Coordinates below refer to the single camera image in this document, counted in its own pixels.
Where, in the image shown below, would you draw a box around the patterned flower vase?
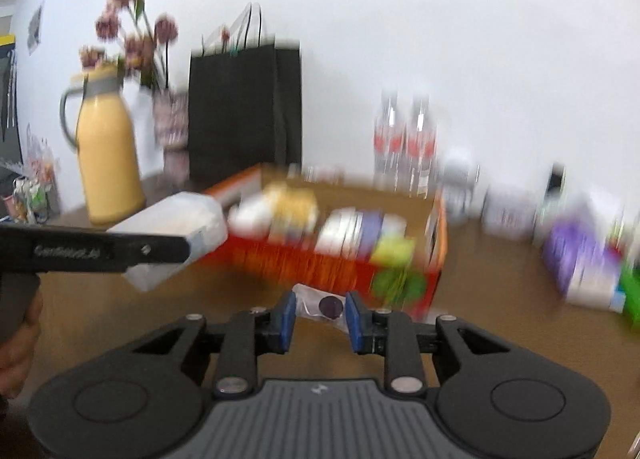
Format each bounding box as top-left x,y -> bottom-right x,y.
151,88 -> 192,181

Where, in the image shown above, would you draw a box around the white and yellow snack packet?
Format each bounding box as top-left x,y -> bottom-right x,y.
232,183 -> 322,241

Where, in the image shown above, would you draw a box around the white carton box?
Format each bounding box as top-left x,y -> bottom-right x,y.
106,192 -> 230,293

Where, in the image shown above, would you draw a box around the blue snack packet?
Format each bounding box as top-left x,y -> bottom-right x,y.
361,212 -> 408,261

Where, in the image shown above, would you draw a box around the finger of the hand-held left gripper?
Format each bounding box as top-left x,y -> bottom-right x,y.
120,234 -> 192,273

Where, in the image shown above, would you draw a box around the pink artificial flowers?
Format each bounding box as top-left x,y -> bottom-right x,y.
79,0 -> 180,91

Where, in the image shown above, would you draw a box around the black paper bag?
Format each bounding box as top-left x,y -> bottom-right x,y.
187,2 -> 304,186

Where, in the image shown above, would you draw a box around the yellow thermos jug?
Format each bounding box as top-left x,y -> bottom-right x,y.
59,64 -> 147,228

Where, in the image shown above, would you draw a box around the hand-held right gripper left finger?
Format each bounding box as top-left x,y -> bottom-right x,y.
132,290 -> 297,397

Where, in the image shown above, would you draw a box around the grey wall sign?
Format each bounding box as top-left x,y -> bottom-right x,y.
26,0 -> 47,56

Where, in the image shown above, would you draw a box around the small white printed box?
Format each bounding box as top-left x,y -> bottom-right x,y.
481,183 -> 539,241

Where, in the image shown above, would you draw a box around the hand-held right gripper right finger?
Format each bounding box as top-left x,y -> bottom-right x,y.
346,290 -> 511,396

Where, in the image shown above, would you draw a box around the purple packet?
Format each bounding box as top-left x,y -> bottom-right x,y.
541,218 -> 627,311

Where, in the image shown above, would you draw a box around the colourful clutter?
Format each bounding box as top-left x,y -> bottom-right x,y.
11,138 -> 62,223

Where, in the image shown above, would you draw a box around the red cardboard box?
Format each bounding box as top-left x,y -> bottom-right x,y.
200,163 -> 449,321

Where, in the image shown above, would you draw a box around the person's left hand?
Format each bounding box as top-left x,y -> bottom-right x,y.
0,289 -> 44,400

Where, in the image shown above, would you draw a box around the clear packet with dark disc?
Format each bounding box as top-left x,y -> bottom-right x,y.
292,283 -> 362,336

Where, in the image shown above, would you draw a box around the green packet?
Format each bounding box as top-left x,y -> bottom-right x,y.
616,268 -> 640,329

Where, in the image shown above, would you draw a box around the small black bottle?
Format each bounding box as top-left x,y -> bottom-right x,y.
545,163 -> 569,211

